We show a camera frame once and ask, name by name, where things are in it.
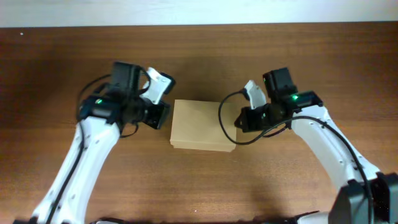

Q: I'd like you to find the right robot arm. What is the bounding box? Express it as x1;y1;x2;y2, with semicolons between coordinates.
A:
234;68;397;224

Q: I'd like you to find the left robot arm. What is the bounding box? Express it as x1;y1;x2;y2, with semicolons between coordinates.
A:
27;62;175;223

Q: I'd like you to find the brown cardboard box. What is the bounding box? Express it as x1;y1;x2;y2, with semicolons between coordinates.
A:
170;100;236;152

